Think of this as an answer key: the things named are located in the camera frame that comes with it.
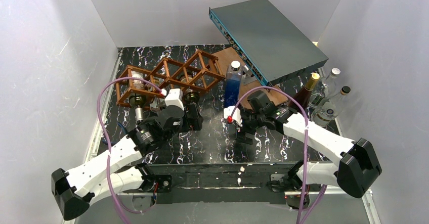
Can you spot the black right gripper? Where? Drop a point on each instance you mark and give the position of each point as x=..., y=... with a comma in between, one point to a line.
x=244, y=128

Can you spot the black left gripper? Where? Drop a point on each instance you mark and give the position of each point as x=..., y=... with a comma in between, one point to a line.
x=194, y=118

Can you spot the dark bottle black cap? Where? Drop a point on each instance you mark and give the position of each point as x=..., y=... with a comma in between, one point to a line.
x=190, y=96

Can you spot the blue glass bottle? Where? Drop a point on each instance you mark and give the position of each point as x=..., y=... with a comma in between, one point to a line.
x=232, y=84

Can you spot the green bottle silver cap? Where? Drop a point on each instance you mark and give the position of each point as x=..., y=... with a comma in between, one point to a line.
x=138, y=101

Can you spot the dark bottle gold cap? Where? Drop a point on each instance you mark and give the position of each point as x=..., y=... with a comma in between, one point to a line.
x=303, y=95

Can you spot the clear glass bottle dark label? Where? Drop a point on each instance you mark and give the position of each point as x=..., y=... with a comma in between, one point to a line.
x=324, y=88

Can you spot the clear bottle white label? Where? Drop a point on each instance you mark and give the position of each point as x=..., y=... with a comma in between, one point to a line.
x=330, y=108

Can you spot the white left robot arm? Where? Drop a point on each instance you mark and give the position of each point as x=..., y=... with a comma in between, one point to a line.
x=76, y=189

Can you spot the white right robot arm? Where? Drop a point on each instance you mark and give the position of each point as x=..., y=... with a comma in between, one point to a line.
x=353, y=165

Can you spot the brown wooden wine rack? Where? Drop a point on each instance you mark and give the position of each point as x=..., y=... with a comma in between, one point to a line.
x=200, y=73

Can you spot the wooden board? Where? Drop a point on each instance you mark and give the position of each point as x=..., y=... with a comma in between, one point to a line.
x=226, y=56

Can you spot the black base beam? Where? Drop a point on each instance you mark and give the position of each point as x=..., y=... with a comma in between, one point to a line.
x=230, y=182

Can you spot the metal bracket on board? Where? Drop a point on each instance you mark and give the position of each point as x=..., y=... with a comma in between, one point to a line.
x=247, y=76

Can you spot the teal network switch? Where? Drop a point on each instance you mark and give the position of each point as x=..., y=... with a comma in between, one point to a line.
x=269, y=44

